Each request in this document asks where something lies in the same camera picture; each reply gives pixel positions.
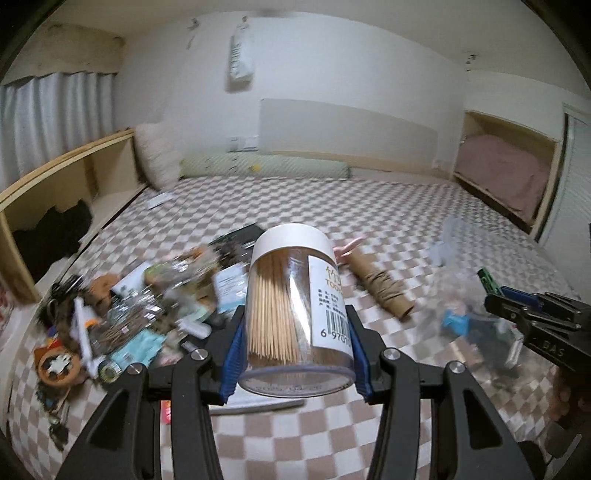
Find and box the orange round toy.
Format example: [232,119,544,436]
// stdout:
[34,348,85,387]

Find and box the pink plastic toy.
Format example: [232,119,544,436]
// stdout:
[333,236,366,260]

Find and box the dark cloth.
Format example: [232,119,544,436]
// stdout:
[471,318,520,371]

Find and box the black cloth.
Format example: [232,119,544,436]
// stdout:
[11,199,94,273]

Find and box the white slatted door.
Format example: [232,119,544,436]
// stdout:
[539,104,591,260]

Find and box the hanging white plastic bag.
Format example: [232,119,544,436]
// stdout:
[228,18,256,91]

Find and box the clear toothpick jar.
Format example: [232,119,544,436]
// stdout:
[238,223,357,398]

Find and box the white wall socket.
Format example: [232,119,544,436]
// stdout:
[226,135,260,152]

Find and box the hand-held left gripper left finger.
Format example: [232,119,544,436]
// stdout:
[55,305,246,480]

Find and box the green bolster pillow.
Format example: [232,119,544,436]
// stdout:
[179,154,353,182]

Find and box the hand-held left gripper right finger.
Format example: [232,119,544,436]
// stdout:
[345,304,536,480]

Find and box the white pillow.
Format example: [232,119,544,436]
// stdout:
[135,122,184,190]

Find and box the pile of assorted small things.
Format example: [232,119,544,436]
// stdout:
[37,244,251,386]

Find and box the wooden wall alcove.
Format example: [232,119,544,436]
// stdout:
[453,110,563,241]

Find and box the small white bottle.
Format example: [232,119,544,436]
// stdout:
[178,318,212,339]

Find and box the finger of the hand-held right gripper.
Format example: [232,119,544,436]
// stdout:
[499,285,548,309]
[484,294,537,334]

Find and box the person's right hand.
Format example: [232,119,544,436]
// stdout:
[554,369,579,423]

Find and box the clear plastic bag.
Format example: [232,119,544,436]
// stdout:
[429,217,557,380]

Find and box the teal packet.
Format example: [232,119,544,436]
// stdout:
[111,332,168,371]

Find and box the wooden shelf unit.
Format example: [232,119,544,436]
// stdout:
[0,128,149,305]

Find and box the grey curtain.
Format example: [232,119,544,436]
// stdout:
[0,71,117,179]

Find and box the cardboard tube with twine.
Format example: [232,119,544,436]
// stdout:
[344,251,414,322]

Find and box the light blue packet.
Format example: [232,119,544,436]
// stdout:
[442,309,472,339]

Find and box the pink blanket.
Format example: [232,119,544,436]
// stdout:
[457,134,553,223]

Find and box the black flat box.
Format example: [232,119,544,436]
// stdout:
[210,224,262,259]

